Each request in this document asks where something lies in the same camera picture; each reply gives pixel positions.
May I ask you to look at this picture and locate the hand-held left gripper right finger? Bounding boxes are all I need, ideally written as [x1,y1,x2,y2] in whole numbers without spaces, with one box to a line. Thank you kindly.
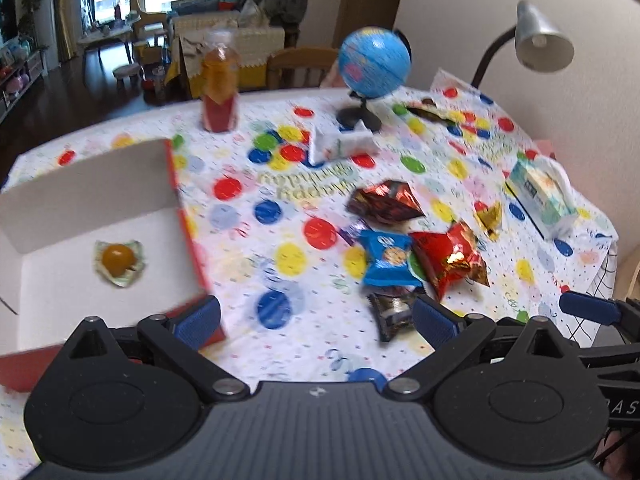
[385,294,576,402]

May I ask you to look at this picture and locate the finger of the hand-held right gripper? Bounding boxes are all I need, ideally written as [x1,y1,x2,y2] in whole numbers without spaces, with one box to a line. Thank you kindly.
[559,291,640,333]

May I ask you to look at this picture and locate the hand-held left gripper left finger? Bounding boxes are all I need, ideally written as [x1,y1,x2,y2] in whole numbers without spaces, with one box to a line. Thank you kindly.
[65,295,251,404]

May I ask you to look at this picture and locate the black snack packet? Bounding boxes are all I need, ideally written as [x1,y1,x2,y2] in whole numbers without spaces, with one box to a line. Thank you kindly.
[367,287,426,343]

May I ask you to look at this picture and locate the bright red snack packet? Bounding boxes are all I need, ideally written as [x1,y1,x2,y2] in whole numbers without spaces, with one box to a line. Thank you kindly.
[409,220,491,303]

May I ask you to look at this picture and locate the blue cookie packet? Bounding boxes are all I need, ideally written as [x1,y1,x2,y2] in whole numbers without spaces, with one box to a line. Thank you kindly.
[357,230,426,288]

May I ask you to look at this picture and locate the orange candy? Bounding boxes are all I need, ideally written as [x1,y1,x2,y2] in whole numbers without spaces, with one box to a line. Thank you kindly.
[94,240,147,288]

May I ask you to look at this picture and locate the yellow gold snack packet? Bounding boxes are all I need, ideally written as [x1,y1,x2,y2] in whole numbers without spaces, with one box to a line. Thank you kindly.
[472,201,503,241]

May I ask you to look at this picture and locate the purple candy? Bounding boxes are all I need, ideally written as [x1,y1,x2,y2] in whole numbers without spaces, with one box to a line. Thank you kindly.
[340,220,371,247]

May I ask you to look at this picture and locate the dark red snack packet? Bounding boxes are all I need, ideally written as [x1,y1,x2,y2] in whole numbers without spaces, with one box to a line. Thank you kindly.
[345,180,426,226]

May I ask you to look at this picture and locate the red and white cardboard box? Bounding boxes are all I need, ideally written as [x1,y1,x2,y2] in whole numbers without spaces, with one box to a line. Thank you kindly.
[0,138,228,393]

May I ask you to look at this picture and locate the soft tissue pack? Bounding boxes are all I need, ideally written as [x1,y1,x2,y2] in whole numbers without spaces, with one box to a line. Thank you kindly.
[505,155,581,241]

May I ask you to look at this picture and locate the balloon print tablecloth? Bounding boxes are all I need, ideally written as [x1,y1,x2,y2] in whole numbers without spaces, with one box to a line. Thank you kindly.
[0,67,621,476]

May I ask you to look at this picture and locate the brown torn wrapper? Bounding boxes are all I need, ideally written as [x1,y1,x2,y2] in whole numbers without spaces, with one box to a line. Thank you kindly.
[405,99,468,126]

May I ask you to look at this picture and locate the orange drink bottle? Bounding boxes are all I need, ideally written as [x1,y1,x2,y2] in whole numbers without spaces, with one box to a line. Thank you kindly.
[201,30,241,133]

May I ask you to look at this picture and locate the small round stool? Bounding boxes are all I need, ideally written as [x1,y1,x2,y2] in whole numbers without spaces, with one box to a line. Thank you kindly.
[112,64,146,85]

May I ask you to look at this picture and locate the pink cloth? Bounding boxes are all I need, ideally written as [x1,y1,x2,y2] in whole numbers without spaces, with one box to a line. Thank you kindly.
[320,60,347,90]

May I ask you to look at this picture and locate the blue desk globe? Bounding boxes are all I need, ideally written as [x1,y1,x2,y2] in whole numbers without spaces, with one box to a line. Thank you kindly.
[336,27,413,133]

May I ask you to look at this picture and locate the grey desk lamp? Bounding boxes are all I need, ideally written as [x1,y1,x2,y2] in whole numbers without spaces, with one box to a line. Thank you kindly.
[470,0,576,91]

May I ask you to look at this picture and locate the wooden chair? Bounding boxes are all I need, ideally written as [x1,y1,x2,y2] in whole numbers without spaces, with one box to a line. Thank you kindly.
[266,47,341,91]

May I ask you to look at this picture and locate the wooden armchair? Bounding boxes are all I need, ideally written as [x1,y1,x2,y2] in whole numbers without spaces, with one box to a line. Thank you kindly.
[131,9,172,48]

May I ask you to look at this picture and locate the tv cabinet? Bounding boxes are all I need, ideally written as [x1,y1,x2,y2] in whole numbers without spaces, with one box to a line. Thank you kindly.
[0,50,48,121]

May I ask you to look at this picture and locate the potted plant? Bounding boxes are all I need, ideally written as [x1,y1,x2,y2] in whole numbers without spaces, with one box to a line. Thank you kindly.
[19,0,45,51]

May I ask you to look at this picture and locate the white tower air conditioner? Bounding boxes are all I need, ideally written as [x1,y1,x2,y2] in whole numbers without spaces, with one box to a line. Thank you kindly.
[30,0,57,53]

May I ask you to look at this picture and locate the television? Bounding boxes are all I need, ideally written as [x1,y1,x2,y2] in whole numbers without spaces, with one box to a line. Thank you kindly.
[0,0,18,47]

